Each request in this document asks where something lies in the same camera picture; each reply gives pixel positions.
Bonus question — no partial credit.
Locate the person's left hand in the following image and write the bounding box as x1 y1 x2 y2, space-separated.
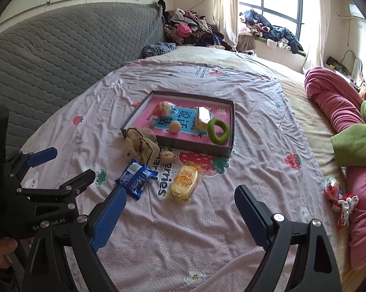
0 238 19 270

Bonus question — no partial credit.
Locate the beige stocking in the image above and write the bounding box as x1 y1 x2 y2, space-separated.
124 126 161 166

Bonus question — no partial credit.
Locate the blue snack packet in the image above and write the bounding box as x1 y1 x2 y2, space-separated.
114 158 158 201

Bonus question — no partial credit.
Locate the dark fuzzy cloth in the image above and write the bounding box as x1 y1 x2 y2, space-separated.
142 42 177 58

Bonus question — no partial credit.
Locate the dark bag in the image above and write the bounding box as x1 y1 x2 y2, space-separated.
326 56 351 74

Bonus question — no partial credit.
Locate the beige bed sheet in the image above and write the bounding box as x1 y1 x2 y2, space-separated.
144 46 358 283

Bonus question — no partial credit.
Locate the pink printed bed sheet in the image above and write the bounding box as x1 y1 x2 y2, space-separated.
19 59 338 292

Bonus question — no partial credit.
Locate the cream curtain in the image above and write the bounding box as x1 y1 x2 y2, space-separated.
301 0 331 75
212 0 241 49

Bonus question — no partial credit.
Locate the orange cracker packet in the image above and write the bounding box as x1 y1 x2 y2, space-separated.
195 106 214 132

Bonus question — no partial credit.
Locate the grey box tray pink inside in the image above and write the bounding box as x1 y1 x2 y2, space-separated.
121 90 235 159

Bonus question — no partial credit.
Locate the red white small packet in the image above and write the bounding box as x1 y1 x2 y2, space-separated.
332 193 360 231

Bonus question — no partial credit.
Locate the brown cloth bundle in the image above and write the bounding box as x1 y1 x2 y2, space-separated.
237 34 257 53

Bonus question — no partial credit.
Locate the clear packet with red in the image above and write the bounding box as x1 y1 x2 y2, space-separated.
323 176 344 202

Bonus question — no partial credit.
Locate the grey quilted headboard cover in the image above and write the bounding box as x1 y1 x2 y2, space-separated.
0 1 167 159

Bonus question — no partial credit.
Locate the pile of mixed clothes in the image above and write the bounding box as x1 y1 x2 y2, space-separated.
163 8 232 51

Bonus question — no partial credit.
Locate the white air conditioner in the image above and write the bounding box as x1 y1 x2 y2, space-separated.
348 4 366 20

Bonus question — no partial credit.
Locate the pile of dark clothes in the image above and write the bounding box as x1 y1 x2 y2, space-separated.
239 9 306 56

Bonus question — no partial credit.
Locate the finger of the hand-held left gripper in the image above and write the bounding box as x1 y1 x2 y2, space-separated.
17 170 97 203
7 147 58 177

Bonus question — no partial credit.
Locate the orange jelly cup packet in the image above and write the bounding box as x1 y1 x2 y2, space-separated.
152 101 178 119

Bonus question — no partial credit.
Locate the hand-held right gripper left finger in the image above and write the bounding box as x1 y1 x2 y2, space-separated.
22 185 128 292

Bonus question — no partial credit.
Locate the green cloth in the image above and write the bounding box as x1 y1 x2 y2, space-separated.
330 100 366 168

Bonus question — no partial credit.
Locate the green fuzzy ring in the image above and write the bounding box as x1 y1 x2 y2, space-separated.
206 118 231 144

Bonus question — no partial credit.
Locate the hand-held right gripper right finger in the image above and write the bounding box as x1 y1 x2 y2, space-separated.
234 184 343 292

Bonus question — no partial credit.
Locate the pink quilt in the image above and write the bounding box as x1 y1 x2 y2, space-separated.
304 67 366 271

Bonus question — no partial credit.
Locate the yellow cake packet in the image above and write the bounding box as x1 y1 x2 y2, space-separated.
165 162 200 203

